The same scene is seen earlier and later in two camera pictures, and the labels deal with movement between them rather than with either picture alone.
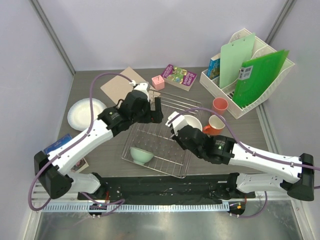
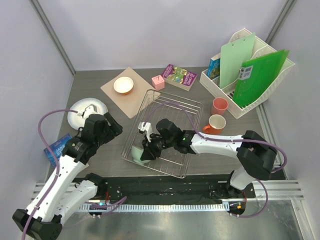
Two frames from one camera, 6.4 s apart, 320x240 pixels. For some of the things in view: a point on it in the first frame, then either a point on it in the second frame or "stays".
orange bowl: [193, 122] → [123, 85]
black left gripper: [154, 116] → [114, 129]
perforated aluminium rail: [135, 207] stays
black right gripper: [175, 137] → [148, 154]
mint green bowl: [140, 157] stays
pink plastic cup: [220, 105] stays
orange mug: [214, 128] stays
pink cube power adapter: [158, 82] stays
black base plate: [145, 189] stays
